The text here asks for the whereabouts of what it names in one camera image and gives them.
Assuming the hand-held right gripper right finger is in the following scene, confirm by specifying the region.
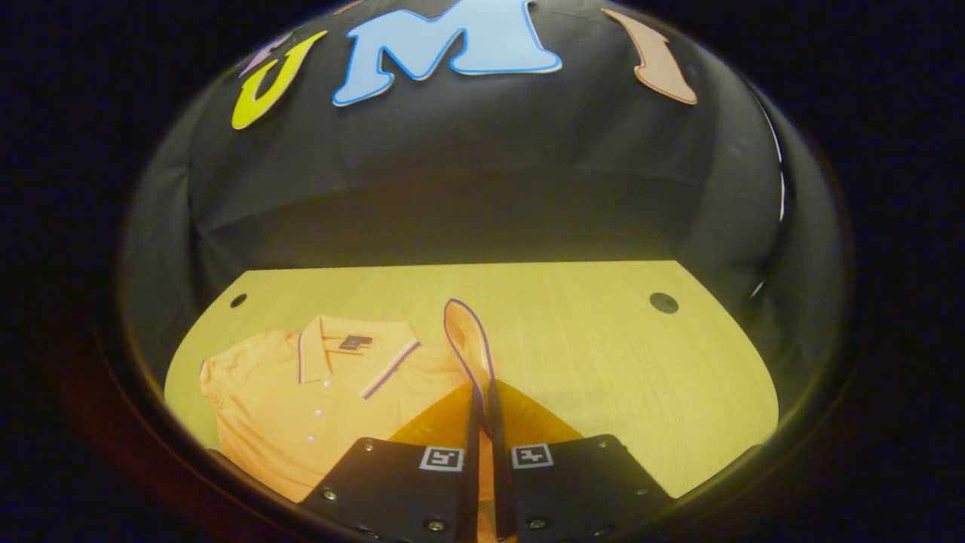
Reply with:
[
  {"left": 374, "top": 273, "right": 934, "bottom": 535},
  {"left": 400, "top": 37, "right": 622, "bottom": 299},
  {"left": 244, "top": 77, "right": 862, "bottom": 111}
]
[{"left": 486, "top": 379, "right": 676, "bottom": 543}]

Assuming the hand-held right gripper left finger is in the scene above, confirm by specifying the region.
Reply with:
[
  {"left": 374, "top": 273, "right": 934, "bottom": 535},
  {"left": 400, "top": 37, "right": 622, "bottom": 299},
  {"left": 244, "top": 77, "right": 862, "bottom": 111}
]
[{"left": 300, "top": 379, "right": 483, "bottom": 543}]

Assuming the orange T-shirt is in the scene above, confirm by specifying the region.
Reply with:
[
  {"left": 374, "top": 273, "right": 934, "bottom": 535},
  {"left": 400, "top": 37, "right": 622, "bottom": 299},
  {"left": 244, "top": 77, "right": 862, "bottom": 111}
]
[{"left": 199, "top": 298, "right": 498, "bottom": 543}]

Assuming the black backdrop cloth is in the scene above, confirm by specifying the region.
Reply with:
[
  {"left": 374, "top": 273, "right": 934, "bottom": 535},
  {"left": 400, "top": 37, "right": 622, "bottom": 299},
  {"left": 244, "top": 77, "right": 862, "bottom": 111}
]
[{"left": 119, "top": 0, "right": 853, "bottom": 423}]

